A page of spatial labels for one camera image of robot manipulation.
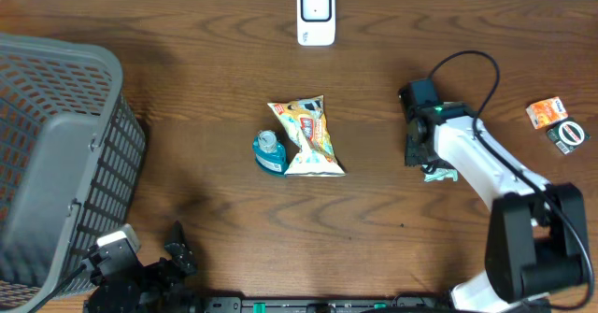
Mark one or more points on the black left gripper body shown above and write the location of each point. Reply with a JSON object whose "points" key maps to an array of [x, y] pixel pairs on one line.
{"points": [[163, 275]]}

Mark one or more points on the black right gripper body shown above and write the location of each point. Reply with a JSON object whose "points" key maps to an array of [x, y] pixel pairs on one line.
{"points": [[419, 154]]}

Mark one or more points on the green wet wipes pack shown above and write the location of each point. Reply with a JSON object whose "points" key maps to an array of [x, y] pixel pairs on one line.
{"points": [[441, 174]]}

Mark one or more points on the yellow snack bag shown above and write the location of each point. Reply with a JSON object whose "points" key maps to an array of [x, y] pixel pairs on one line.
{"points": [[305, 123]]}

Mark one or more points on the blue clear plastic bottle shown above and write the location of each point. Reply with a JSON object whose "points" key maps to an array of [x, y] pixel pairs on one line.
{"points": [[270, 154]]}

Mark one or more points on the orange tissue pack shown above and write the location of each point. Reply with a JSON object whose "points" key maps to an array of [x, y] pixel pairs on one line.
{"points": [[546, 112]]}

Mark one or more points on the dark green round-logo packet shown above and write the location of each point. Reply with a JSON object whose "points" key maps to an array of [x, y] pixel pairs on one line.
{"points": [[567, 135]]}

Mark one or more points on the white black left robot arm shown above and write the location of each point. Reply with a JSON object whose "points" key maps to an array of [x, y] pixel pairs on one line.
{"points": [[125, 285]]}

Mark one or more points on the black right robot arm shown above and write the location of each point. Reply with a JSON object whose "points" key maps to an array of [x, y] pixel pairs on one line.
{"points": [[537, 239]]}

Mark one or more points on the white barcode scanner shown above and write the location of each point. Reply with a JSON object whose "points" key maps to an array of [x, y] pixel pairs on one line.
{"points": [[316, 22]]}

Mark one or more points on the grey plastic basket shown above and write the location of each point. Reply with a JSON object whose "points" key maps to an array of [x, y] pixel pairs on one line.
{"points": [[71, 154]]}

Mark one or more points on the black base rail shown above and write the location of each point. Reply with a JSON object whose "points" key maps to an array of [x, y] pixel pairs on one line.
{"points": [[406, 303]]}

